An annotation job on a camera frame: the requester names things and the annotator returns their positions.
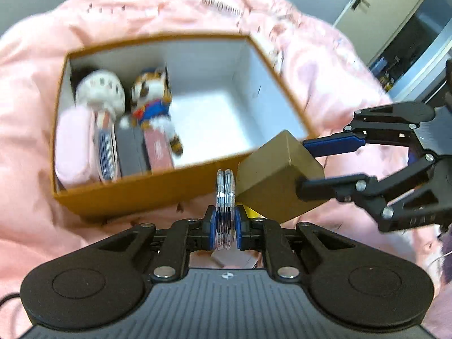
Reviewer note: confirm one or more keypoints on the orange cardboard box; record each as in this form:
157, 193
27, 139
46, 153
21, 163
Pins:
227, 101

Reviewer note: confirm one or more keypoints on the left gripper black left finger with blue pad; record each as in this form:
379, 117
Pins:
176, 244

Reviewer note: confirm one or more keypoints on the pink patterned quilt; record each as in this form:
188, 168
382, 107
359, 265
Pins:
67, 277

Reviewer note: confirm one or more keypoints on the black door handle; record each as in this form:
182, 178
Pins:
357, 3

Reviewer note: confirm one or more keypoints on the yellow white small box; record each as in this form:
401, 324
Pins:
252, 214

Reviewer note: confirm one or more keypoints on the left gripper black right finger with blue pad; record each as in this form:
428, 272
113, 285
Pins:
267, 237

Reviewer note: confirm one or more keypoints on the dark grey box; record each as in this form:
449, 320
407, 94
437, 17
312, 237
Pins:
132, 152

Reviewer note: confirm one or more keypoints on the pink fabric pouch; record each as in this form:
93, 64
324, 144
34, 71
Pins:
75, 149

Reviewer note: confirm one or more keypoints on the brown plush sailor raccoon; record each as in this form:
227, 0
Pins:
151, 98

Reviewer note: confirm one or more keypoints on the gold cardboard box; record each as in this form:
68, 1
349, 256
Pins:
267, 179

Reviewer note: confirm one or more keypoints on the white plush dog toy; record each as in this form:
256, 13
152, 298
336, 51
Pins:
102, 91

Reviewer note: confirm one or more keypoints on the maroon small box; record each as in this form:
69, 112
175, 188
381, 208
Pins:
158, 151

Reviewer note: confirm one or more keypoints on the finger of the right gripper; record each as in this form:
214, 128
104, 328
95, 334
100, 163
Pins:
392, 125
368, 193

